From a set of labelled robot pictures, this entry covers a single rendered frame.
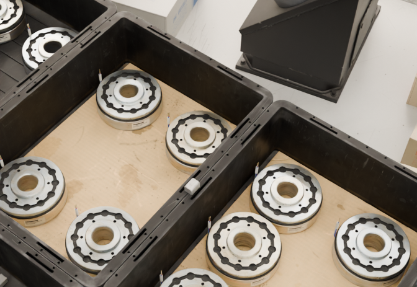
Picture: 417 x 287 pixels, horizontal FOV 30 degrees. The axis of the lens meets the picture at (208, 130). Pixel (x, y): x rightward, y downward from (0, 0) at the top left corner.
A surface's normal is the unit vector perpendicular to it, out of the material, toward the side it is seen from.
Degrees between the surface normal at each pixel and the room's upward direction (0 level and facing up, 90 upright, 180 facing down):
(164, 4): 0
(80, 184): 0
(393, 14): 0
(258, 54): 90
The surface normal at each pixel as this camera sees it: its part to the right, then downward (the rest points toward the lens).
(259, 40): -0.41, 0.71
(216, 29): 0.03, -0.62
